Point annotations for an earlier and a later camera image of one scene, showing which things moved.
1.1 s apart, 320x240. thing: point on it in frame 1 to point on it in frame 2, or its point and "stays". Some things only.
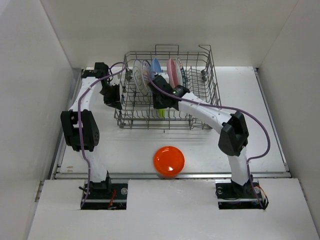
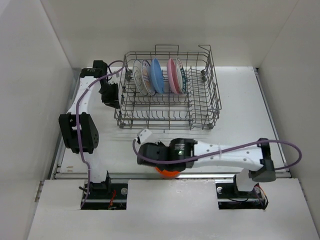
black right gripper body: (158, 102) to (165, 166)
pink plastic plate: (172, 73) stays
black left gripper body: (110, 94) stays
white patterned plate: (137, 71) stays
